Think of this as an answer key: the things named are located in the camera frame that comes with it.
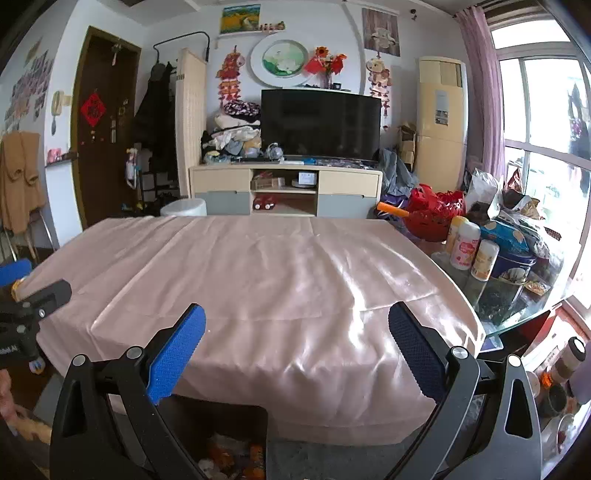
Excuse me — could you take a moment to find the pile of folded clothes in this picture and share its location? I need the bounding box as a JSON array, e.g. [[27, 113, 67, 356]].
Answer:
[[201, 100, 262, 165]]

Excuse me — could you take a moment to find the yellow cap bottle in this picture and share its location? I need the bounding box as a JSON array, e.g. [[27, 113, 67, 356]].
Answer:
[[445, 216, 468, 256]]

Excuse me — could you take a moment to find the white yellow label bottle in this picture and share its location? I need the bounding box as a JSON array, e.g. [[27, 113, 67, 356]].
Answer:
[[471, 240, 500, 282]]

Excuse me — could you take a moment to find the dark brown door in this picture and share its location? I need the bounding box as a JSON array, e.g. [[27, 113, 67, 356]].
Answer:
[[71, 27, 140, 229]]

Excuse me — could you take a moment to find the red plastic bag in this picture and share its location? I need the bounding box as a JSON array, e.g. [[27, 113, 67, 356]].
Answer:
[[403, 184, 466, 242]]

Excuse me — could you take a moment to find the black flat television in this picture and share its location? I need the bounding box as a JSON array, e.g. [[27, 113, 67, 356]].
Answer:
[[260, 88, 381, 160]]

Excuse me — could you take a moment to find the cream folding screen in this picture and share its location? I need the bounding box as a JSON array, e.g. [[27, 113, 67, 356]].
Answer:
[[175, 48, 206, 197]]

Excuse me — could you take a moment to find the cream standing air conditioner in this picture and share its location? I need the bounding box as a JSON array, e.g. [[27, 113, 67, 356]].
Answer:
[[414, 56, 469, 192]]

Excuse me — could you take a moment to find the white round stool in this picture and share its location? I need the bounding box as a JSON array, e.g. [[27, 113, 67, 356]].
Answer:
[[160, 197, 207, 217]]

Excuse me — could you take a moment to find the purple curtain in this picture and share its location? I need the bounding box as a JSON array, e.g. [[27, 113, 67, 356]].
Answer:
[[456, 6, 505, 180]]

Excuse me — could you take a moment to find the red toy car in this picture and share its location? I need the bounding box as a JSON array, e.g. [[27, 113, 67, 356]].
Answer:
[[252, 194, 276, 211]]

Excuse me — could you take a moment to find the black trash bin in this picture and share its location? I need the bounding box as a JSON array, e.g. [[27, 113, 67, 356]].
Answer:
[[158, 395, 269, 479]]

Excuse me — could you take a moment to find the orange foam stick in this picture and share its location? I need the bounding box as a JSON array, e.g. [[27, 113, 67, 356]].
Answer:
[[377, 202, 410, 218]]

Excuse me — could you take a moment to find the round white wall plaque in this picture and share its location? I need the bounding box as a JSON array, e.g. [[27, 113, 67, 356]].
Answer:
[[249, 31, 311, 88]]

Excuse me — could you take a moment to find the cream grey tv cabinet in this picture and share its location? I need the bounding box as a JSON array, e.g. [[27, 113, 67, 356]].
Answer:
[[190, 162, 383, 219]]

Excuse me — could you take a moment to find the pink satin tablecloth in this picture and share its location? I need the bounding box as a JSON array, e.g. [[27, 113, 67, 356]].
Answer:
[[17, 215, 485, 445]]

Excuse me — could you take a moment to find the blue round cookie tin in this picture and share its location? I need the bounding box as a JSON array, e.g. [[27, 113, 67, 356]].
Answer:
[[481, 220, 537, 285]]

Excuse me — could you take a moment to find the framed landscape painting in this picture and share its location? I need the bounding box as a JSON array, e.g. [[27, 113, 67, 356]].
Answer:
[[219, 4, 260, 34]]

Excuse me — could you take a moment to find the white pink label bottle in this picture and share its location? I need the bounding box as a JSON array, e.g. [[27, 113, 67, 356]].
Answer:
[[450, 221, 481, 271]]

